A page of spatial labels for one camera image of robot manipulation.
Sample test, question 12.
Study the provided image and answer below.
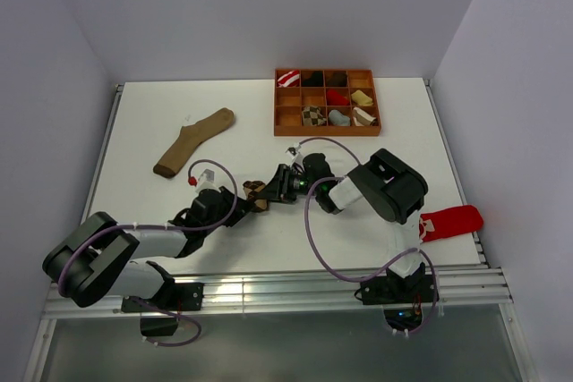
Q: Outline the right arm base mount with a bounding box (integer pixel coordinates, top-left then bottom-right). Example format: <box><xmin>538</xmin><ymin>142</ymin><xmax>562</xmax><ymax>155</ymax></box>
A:
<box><xmin>354</xmin><ymin>271</ymin><xmax>440</xmax><ymax>333</ymax></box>

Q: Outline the black rolled sock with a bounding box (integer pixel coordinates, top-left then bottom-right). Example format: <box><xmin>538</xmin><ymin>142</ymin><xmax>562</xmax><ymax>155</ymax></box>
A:
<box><xmin>302</xmin><ymin>71</ymin><xmax>324</xmax><ymax>87</ymax></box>

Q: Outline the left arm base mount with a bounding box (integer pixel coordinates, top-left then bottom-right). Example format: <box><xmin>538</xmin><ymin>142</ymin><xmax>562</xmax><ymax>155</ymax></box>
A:
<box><xmin>120</xmin><ymin>282</ymin><xmax>204</xmax><ymax>342</ymax></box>

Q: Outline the dark brown rolled sock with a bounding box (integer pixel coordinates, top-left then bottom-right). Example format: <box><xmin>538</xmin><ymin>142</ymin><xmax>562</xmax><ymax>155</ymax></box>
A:
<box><xmin>326</xmin><ymin>71</ymin><xmax>347</xmax><ymax>87</ymax></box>

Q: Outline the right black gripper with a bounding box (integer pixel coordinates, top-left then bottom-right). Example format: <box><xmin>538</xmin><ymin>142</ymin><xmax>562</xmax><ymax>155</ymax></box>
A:
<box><xmin>257</xmin><ymin>164</ymin><xmax>321</xmax><ymax>204</ymax></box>

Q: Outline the beige argyle sock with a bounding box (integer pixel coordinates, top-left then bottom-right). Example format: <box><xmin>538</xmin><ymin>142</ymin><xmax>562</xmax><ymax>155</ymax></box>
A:
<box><xmin>301</xmin><ymin>106</ymin><xmax>327</xmax><ymax>127</ymax></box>

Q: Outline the grey sock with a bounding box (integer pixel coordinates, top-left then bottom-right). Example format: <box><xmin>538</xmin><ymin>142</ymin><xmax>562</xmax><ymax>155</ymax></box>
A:
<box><xmin>328</xmin><ymin>109</ymin><xmax>351</xmax><ymax>127</ymax></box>

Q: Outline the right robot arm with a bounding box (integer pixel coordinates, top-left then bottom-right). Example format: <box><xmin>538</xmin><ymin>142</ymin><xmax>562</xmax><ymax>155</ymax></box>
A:
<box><xmin>249</xmin><ymin>149</ymin><xmax>428</xmax><ymax>301</ymax></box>

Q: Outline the orange compartment tray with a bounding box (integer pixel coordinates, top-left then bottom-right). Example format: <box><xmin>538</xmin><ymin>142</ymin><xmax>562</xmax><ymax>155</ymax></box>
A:
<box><xmin>273</xmin><ymin>67</ymin><xmax>382</xmax><ymax>137</ymax></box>

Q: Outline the yellow rolled sock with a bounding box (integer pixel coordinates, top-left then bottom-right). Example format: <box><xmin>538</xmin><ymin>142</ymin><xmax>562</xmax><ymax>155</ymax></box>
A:
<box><xmin>351</xmin><ymin>89</ymin><xmax>373</xmax><ymax>106</ymax></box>

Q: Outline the red white striped rolled sock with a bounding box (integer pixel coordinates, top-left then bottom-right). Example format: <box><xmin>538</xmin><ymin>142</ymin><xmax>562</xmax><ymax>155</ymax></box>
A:
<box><xmin>277</xmin><ymin>70</ymin><xmax>301</xmax><ymax>88</ymax></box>

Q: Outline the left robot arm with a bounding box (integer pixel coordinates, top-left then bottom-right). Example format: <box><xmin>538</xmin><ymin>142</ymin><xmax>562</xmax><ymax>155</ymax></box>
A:
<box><xmin>42</xmin><ymin>186</ymin><xmax>255</xmax><ymax>310</ymax></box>

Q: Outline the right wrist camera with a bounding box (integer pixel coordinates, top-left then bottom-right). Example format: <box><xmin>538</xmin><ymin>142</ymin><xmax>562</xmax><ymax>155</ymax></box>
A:
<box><xmin>286</xmin><ymin>144</ymin><xmax>304</xmax><ymax>166</ymax></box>

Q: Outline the aluminium frame rail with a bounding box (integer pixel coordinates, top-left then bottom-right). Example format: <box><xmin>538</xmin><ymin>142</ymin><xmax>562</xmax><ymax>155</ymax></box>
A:
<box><xmin>41</xmin><ymin>267</ymin><xmax>513</xmax><ymax>319</ymax></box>

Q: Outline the white brown rolled sock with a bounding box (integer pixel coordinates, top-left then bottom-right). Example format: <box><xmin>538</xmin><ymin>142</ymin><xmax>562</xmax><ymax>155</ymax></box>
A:
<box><xmin>353</xmin><ymin>106</ymin><xmax>378</xmax><ymax>126</ymax></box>

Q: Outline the dark argyle sock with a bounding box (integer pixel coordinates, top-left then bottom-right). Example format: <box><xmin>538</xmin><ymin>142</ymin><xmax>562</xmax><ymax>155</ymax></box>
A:
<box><xmin>243</xmin><ymin>180</ymin><xmax>269</xmax><ymax>213</ymax></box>

